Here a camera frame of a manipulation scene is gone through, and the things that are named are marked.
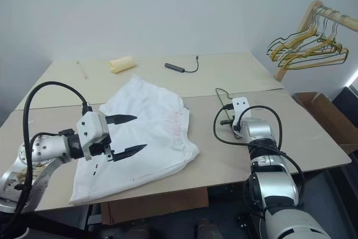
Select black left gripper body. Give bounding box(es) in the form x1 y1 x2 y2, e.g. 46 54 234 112
88 134 116 163

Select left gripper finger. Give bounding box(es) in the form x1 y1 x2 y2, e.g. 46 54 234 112
112 144 148 162
105 114 138 126

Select white shorts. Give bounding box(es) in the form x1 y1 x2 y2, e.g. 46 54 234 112
68 74 201 206

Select pale yellow roll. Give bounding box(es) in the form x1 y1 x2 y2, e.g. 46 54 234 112
108 56 137 74

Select grey metal table leg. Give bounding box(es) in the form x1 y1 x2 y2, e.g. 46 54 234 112
83 203 102 232

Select dark grey USB hub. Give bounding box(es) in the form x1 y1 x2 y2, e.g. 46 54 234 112
164 55 200 73

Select open brown cardboard box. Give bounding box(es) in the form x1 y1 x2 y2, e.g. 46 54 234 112
291 91 358 155

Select black case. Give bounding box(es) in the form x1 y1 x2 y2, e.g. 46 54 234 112
331 85 358 120

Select wooden clothes rack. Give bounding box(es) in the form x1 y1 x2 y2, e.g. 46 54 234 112
274 0 358 82

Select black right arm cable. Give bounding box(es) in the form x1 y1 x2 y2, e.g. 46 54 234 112
213 105 306 209

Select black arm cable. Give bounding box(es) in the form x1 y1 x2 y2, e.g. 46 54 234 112
0 81 93 237
213 105 306 209

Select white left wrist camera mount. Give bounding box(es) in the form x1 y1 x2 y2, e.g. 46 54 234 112
76 111 111 162

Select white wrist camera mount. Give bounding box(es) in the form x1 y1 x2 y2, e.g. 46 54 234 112
76 111 111 162
231 96 252 139

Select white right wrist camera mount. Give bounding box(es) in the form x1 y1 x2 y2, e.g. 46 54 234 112
231 96 252 139

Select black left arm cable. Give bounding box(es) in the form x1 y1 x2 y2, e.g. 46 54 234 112
0 81 93 237

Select dark green wire hanger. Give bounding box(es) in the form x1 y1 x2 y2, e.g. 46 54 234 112
266 5 323 57

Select yellow wire hanger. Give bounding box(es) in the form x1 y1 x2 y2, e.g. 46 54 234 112
277 12 350 71
269 6 333 62

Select olive wire hanger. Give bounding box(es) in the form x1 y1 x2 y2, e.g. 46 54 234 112
279 9 346 66

